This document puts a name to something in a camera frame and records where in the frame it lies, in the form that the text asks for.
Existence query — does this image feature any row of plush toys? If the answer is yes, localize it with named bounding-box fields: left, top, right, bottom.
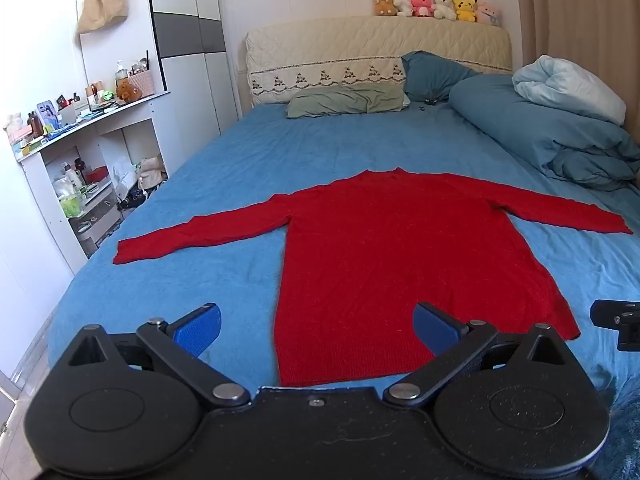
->
left=372, top=0, right=502, bottom=27

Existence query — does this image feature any cream cloth bag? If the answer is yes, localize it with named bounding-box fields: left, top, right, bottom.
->
left=137, top=156, right=168, bottom=192

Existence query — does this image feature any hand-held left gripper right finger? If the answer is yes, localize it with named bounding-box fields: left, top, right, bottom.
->
left=382, top=302, right=573, bottom=407

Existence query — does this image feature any green pillow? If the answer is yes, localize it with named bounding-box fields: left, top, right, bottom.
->
left=286, top=84, right=409, bottom=119

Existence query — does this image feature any dark blue pillow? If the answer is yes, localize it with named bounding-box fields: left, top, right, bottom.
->
left=401, top=51, right=483, bottom=104

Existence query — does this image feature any bed with blue sheet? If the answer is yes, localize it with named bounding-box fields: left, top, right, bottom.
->
left=47, top=100, right=640, bottom=411

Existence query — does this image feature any white and grey wardrobe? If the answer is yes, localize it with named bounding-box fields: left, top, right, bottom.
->
left=148, top=0, right=241, bottom=171

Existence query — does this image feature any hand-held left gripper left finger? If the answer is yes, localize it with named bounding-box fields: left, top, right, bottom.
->
left=67, top=303, right=251, bottom=407

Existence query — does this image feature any cream quilted headboard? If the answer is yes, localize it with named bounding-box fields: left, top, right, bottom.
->
left=244, top=15, right=513, bottom=107

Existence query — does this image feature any blue picture box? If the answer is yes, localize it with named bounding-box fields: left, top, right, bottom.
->
left=36, top=100, right=62, bottom=129

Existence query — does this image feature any white shelf unit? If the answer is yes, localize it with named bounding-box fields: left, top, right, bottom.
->
left=10, top=91, right=172, bottom=276

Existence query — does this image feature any pale blue blanket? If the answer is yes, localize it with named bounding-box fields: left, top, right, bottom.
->
left=511, top=55, right=628, bottom=126

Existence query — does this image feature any red knit sweater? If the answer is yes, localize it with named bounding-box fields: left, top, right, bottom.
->
left=112, top=167, right=634, bottom=388

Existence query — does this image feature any beige curtain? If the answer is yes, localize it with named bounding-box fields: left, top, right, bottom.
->
left=515, top=0, right=640, bottom=88

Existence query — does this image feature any blue duvet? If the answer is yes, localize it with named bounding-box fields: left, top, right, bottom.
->
left=447, top=75, right=640, bottom=192

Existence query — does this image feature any pink basket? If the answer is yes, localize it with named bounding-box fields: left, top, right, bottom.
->
left=129, top=70, right=155, bottom=99

